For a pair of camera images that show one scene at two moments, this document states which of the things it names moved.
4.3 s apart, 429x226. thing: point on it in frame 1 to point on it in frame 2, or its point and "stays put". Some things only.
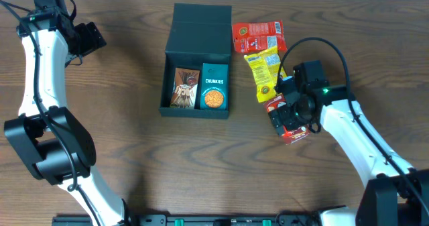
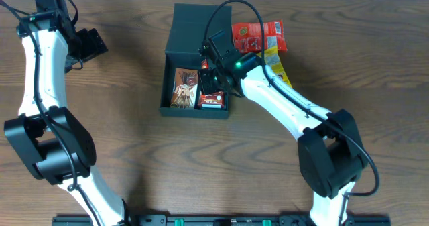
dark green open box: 198,34 stays put
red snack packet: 255,37 stays put
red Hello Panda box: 290,135 to 214,100
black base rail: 198,220 stays put
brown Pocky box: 184,88 stays put
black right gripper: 283,111 to 204,80
